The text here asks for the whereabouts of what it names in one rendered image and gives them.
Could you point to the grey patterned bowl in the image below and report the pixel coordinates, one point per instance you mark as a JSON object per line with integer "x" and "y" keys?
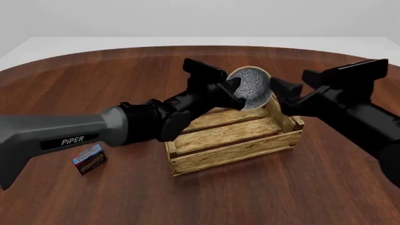
{"x": 254, "y": 89}

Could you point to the wooden slat tray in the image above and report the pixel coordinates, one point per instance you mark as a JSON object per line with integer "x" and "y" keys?
{"x": 231, "y": 138}

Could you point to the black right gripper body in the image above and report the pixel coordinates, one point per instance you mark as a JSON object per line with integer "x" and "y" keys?
{"x": 347, "y": 72}

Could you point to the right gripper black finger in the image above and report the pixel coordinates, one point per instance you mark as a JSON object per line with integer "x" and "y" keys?
{"x": 292, "y": 106}
{"x": 289, "y": 87}

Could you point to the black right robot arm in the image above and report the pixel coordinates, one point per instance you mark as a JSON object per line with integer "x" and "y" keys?
{"x": 359, "y": 126}

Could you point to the small printed food box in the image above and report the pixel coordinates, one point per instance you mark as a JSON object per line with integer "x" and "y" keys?
{"x": 90, "y": 159}

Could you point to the grey and black left robot arm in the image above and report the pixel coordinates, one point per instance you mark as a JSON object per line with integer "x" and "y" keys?
{"x": 65, "y": 131}

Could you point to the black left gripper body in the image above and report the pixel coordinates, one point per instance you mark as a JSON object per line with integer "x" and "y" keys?
{"x": 203, "y": 79}

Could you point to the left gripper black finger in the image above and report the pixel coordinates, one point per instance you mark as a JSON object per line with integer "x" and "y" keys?
{"x": 233, "y": 87}
{"x": 233, "y": 103}

